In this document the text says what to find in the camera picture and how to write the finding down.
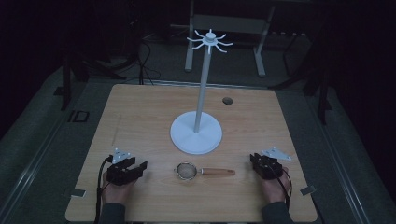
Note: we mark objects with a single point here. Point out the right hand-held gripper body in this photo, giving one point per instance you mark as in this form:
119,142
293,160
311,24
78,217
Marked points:
270,169

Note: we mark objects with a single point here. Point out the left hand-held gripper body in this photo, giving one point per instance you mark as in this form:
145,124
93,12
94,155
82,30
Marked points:
116,174

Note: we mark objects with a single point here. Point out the person's left hand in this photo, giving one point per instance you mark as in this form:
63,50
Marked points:
115,193

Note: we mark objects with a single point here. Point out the person's right hand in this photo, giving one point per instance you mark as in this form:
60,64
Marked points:
274,189

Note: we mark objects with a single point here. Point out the grey table edge clip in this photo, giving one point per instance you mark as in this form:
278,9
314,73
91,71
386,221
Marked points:
78,193
308,190

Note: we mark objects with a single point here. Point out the white hook stand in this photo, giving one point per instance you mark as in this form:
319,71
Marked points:
196,137

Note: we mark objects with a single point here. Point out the dark metal stand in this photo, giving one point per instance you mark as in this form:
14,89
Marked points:
66,84
323,93

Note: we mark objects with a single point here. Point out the white metal desk frame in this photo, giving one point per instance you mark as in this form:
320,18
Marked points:
230,24

